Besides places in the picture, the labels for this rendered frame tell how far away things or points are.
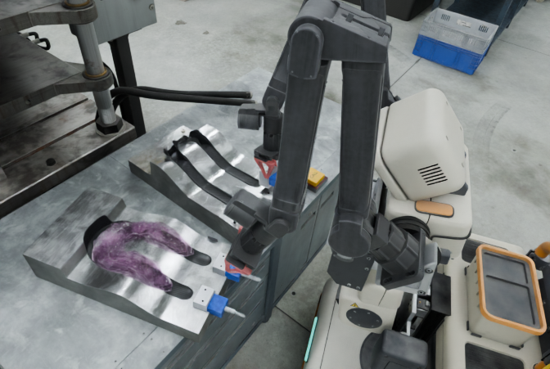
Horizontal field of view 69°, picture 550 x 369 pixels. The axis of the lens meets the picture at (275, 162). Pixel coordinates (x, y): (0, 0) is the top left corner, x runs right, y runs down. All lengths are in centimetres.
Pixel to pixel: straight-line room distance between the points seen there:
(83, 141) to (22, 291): 64
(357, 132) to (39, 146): 135
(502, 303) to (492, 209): 167
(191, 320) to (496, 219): 214
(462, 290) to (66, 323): 108
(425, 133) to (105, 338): 89
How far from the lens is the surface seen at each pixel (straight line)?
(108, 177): 151
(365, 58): 54
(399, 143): 81
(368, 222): 76
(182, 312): 110
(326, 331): 173
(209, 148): 139
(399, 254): 79
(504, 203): 296
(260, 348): 198
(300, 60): 54
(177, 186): 130
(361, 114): 60
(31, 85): 160
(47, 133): 179
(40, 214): 147
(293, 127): 63
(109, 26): 171
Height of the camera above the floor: 183
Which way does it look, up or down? 43 degrees down
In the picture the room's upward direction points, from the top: 6 degrees clockwise
